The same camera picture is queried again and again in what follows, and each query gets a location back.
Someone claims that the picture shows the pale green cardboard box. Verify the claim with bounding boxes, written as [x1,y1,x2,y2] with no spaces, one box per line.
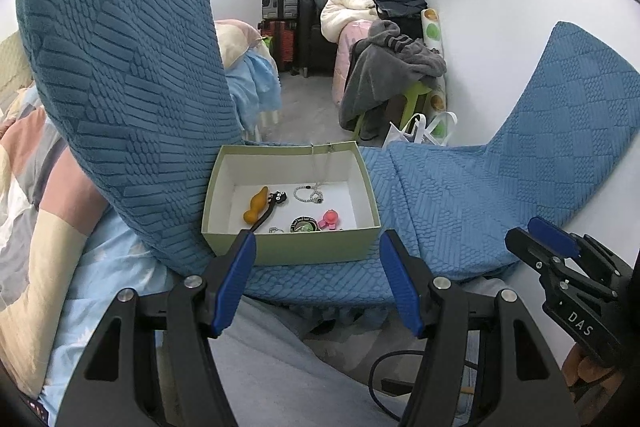
[201,142,382,267]

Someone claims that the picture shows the grey fleece garment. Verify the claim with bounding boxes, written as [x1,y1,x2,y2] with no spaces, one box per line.
[339,21,447,141]

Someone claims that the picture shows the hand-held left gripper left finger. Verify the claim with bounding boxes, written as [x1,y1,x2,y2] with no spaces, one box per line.
[54,229,258,427]

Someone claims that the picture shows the patchwork quilt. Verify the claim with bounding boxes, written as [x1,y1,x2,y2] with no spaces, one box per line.
[0,32,117,400]

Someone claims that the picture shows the light blue printed bedsheet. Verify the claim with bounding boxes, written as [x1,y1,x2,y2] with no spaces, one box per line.
[35,49,283,414]

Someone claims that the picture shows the black suitcase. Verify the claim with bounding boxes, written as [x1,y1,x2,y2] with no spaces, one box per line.
[298,0,334,78]

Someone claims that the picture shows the red suitcase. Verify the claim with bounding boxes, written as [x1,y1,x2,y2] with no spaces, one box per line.
[260,19,301,74]

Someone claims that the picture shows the cream white quilt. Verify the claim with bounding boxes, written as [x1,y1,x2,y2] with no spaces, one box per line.
[320,0,379,40]

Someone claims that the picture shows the green ornament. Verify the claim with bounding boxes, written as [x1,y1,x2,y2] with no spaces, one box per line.
[291,215,319,236]

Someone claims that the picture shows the orange gourd ornament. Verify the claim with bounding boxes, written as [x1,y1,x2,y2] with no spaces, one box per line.
[242,187,271,226]

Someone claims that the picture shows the green plastic stool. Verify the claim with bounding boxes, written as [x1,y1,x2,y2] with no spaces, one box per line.
[352,82,436,141]

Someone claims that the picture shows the black cable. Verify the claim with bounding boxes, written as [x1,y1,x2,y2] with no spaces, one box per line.
[369,349,482,424]

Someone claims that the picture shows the thin silver chain necklace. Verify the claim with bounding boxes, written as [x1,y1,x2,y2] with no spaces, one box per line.
[310,145,337,188]

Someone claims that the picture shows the silver bead chain bracelet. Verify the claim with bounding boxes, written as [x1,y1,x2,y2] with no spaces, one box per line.
[293,184,326,204]

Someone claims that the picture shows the pink beige pillow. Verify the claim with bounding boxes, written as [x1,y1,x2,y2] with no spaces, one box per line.
[215,19,264,68]

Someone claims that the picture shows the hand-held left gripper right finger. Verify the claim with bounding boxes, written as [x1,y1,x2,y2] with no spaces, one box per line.
[378,229,583,427]

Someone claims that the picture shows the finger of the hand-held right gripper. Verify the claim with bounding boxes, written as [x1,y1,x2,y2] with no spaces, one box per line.
[504,227,582,281]
[527,215,632,279]

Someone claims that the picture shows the person's own leg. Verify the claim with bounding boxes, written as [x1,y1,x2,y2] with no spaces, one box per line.
[212,296,418,427]

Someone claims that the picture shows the rolled mat with green print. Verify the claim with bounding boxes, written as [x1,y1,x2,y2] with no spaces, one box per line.
[420,8,449,142]

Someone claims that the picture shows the black hair clip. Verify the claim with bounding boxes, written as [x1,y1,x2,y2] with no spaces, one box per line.
[251,189,287,234]

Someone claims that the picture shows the white tote bag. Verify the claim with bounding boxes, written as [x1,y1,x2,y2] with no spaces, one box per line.
[382,111,458,148]

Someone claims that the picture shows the blue textured sofa cover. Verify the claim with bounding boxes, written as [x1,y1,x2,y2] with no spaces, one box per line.
[15,0,640,309]

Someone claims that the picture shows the pink blanket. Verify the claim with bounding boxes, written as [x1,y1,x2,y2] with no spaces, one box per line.
[332,19,377,106]

